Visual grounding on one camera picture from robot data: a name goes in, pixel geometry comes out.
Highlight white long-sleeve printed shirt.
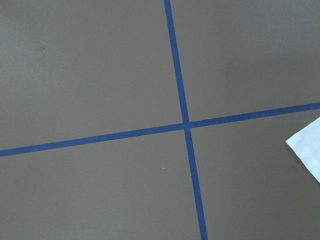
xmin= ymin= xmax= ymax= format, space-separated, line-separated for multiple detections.
xmin=285 ymin=117 xmax=320 ymax=182

